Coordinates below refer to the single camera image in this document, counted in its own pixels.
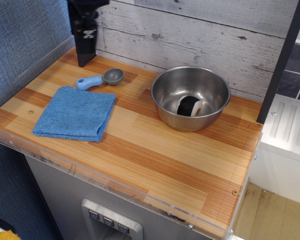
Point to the toy sushi roll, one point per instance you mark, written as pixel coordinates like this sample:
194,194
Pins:
189,106

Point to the silver dispenser button panel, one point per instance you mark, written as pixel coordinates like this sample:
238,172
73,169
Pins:
105,224

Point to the stainless steel bowl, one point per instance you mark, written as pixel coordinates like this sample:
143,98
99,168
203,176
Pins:
204,84

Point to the clear acrylic edge guard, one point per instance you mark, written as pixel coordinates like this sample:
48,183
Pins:
193,179

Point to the dark grey right post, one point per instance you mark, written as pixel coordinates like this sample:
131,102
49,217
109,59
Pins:
287,48

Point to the yellow object at corner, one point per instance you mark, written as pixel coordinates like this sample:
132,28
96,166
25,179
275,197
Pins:
9,235

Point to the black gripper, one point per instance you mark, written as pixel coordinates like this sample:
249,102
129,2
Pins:
84,28

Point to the blue handled grey spoon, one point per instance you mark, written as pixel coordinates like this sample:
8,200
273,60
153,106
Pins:
112,77

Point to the white toy sink unit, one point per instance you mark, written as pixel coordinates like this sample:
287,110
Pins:
276,165

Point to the blue folded cloth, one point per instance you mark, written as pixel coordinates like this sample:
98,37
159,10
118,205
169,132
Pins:
76,115

